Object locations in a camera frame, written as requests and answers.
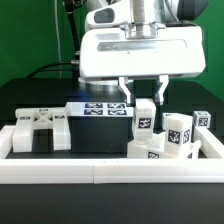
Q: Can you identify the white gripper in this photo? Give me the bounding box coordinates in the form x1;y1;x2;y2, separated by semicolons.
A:
80;26;206;105

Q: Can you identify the white chair seat part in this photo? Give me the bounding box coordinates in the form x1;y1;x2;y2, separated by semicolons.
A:
127;132;201;159

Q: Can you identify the white chair back part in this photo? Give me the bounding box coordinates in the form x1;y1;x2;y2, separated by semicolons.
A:
13;107;71;153

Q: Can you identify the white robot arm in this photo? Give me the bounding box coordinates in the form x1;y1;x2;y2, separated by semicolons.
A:
63;0;209;104

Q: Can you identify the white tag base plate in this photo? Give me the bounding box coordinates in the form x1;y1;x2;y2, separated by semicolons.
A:
65;102;133;117

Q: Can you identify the white U-shaped fence frame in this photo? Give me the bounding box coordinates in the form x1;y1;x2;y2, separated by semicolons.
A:
0;126;224;184

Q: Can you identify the white hanging cable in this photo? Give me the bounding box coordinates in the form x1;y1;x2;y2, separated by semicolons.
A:
53;0;64;80

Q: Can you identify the black cable bundle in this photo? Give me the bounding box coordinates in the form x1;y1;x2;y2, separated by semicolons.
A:
26;61;81;80

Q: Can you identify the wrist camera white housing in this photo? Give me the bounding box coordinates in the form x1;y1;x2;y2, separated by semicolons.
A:
85;2;130;30

